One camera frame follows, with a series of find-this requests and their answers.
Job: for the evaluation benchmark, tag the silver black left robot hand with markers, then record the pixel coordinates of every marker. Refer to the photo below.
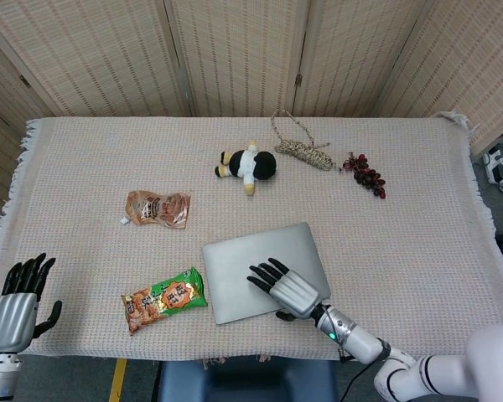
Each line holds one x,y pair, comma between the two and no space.
12,318

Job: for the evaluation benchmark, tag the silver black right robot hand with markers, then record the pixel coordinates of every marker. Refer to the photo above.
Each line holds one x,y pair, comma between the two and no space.
295,293

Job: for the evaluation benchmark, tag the grey laptop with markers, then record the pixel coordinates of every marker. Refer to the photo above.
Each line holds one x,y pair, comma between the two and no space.
243,259

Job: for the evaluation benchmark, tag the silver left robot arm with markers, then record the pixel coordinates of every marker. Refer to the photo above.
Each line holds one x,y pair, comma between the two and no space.
0,377

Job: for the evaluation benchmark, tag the dark blue padded seat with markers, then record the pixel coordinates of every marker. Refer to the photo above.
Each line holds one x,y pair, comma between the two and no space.
243,383

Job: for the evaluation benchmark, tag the black white plush toy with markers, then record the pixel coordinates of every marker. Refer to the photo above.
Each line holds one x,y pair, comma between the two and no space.
264,165

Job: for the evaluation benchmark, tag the green orange snack bag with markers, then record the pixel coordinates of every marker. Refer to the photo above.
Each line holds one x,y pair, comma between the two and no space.
163,301

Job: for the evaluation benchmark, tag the dark red grape bunch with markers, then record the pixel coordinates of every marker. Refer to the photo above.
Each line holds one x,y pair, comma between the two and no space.
366,176

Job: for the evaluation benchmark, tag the brown spouted sauce pouch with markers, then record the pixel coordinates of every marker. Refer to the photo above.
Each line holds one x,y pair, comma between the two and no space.
159,207

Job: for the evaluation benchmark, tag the beige waffle tablecloth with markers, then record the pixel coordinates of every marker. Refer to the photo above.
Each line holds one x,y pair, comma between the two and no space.
109,167

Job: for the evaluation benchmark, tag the white power strip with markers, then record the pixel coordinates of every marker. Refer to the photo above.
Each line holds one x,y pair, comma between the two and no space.
496,163

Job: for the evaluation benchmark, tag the woven folding screen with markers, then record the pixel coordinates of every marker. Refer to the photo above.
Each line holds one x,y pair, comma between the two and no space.
243,50

